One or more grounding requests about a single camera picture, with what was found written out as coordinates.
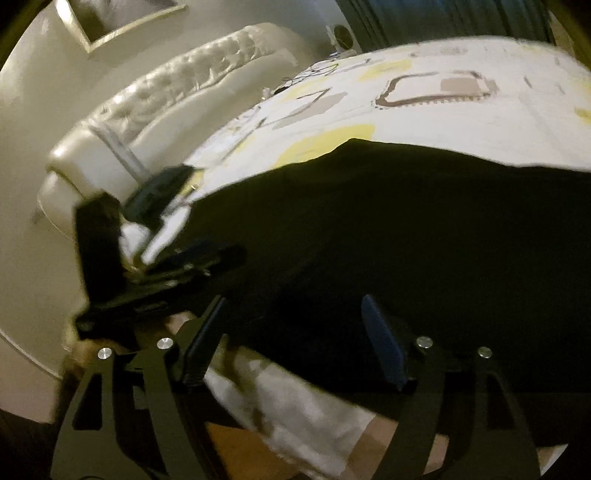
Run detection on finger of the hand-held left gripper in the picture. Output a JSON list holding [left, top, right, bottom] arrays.
[[148, 237, 222, 268], [139, 244, 247, 289]]

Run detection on small white fan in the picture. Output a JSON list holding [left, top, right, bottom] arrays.
[[325, 24, 361, 51]]

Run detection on white printed bedsheet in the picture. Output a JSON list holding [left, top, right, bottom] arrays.
[[117, 39, 591, 467]]

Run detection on white tufted headboard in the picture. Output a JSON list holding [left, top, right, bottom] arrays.
[[34, 25, 301, 232]]

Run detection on dark cloth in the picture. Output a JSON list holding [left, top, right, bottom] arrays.
[[124, 165, 195, 227]]

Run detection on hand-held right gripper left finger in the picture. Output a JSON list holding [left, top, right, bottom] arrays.
[[50, 295, 229, 480]]

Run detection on black pants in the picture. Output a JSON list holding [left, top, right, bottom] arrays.
[[185, 137, 591, 450]]

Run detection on framed wall picture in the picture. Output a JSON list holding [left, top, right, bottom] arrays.
[[55, 0, 188, 51]]

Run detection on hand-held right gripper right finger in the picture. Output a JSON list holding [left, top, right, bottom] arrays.
[[361, 294, 541, 480]]

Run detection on blue curtain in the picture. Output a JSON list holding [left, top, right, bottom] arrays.
[[337, 0, 555, 49]]

